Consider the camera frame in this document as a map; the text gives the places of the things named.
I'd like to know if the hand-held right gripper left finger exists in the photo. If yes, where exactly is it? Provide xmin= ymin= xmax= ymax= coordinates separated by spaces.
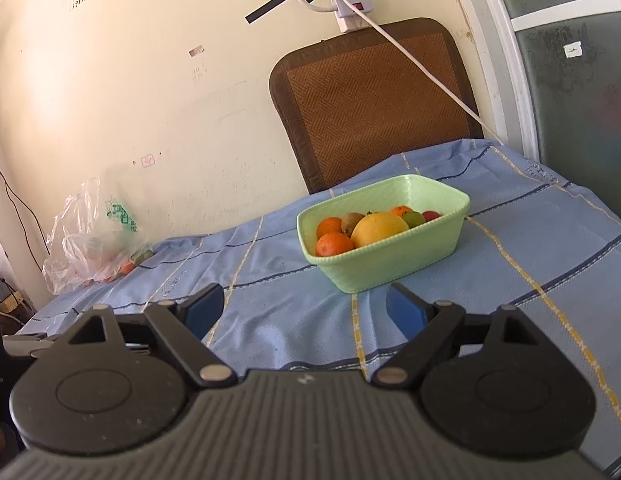
xmin=65 ymin=283 xmax=238 ymax=388

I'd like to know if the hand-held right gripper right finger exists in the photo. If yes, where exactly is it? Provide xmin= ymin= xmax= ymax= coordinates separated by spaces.
xmin=373 ymin=282 xmax=545 ymax=389

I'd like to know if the green plastic basket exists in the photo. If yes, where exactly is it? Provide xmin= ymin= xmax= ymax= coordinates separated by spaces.
xmin=296 ymin=174 xmax=471 ymax=294

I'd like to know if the medium orange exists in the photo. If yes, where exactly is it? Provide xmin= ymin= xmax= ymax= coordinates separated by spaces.
xmin=317 ymin=216 xmax=344 ymax=241

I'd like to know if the yellow grapefruit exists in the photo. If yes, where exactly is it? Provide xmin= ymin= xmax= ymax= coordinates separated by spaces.
xmin=351 ymin=212 xmax=410 ymax=249

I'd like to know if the blue striped bedsheet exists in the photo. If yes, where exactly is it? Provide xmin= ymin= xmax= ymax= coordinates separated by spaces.
xmin=18 ymin=137 xmax=621 ymax=478

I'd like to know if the large orange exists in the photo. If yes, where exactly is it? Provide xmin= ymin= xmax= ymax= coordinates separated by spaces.
xmin=315 ymin=232 xmax=355 ymax=258

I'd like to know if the clear plastic bag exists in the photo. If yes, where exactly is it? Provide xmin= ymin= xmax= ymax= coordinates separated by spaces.
xmin=43 ymin=177 xmax=156 ymax=296

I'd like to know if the brown woven mat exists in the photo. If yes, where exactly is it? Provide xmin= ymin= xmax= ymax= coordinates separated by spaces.
xmin=269 ymin=17 xmax=484 ymax=195

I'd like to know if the frosted glass window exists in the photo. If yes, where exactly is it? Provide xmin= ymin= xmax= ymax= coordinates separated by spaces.
xmin=441 ymin=0 xmax=621 ymax=233

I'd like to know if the long black tape strip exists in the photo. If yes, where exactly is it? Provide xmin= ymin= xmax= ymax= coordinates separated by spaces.
xmin=245 ymin=0 xmax=296 ymax=24

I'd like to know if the thin black cable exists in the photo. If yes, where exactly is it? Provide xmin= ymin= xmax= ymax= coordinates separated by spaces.
xmin=0 ymin=152 xmax=50 ymax=257

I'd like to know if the white cable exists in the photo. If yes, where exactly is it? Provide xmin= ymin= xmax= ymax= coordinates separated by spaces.
xmin=358 ymin=12 xmax=505 ymax=147

